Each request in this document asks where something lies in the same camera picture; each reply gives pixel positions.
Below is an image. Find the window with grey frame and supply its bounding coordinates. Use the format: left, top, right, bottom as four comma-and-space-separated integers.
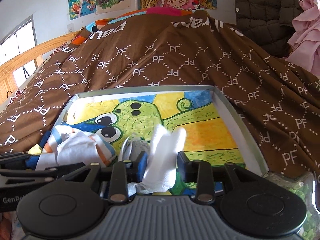
1, 16, 37, 86

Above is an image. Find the grey sock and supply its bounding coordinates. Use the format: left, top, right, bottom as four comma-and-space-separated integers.
118, 137, 150, 161

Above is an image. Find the pink crumpled garment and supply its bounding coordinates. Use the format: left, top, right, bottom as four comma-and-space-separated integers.
286, 0, 319, 77

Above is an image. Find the colourful cartoon striped blanket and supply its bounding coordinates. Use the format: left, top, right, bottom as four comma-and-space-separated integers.
72, 6, 201, 46

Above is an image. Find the painted frog shallow tray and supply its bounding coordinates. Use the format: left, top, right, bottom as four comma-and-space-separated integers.
41, 86, 268, 194

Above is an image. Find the wooden bed rail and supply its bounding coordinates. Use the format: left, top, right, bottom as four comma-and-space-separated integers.
1, 31, 80, 103

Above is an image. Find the brown PF patterned quilt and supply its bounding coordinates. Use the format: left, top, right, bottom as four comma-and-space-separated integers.
1, 10, 319, 177

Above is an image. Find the bag of green beads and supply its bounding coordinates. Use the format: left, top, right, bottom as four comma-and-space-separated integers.
262, 171, 320, 240

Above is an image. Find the brown puffer jacket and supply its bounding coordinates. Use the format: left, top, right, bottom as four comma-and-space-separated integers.
235, 0, 303, 58

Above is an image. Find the striped white orange cloth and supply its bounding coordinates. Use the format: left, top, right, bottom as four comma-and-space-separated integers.
35, 125, 116, 170

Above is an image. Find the white sock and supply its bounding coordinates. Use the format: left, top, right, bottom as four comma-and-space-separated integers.
128, 125, 187, 196

